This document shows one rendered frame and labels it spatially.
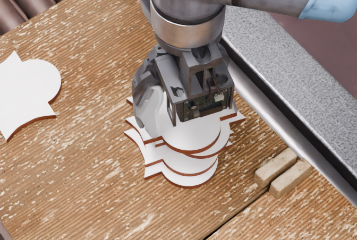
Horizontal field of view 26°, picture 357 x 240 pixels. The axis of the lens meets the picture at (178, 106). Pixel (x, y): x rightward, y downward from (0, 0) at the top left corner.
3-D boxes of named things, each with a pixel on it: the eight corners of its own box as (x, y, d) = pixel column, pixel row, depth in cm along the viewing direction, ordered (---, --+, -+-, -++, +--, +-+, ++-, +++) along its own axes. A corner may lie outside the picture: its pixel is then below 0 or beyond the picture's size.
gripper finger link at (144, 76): (125, 106, 91) (154, 59, 84) (121, 96, 91) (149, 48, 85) (159, 105, 93) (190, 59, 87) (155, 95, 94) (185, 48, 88)
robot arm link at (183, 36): (139, -23, 76) (216, -44, 78) (141, 6, 80) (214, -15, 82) (164, 35, 73) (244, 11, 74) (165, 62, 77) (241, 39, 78)
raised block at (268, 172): (287, 154, 100) (289, 144, 97) (296, 164, 99) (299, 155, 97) (252, 180, 98) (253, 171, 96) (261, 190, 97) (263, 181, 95)
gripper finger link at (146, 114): (132, 159, 93) (162, 114, 86) (117, 119, 95) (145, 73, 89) (154, 157, 94) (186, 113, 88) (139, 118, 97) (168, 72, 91)
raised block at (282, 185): (301, 164, 99) (304, 154, 97) (311, 174, 98) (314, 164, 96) (266, 191, 97) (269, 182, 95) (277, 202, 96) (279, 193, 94)
